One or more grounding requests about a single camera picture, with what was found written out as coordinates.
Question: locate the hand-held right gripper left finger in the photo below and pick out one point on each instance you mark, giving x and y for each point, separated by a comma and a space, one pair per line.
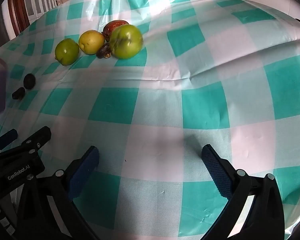
83, 173

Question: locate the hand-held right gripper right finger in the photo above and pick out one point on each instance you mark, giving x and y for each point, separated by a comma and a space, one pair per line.
216, 173

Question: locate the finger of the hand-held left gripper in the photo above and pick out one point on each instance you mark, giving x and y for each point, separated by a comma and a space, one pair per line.
40, 136
7, 136

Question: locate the dark brown round fruit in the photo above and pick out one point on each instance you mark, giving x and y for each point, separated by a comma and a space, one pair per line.
29, 81
104, 52
18, 93

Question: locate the green tomato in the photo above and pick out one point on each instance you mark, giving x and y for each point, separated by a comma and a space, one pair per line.
67, 52
126, 42

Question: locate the yellow-orange apple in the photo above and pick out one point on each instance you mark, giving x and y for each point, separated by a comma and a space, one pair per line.
91, 42

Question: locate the teal white checked tablecloth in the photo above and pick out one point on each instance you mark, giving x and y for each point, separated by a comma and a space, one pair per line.
165, 105

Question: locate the red apple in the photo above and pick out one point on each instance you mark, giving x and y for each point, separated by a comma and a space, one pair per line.
112, 28

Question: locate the white panelled cabinet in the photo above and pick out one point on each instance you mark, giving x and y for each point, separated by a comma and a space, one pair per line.
37, 2

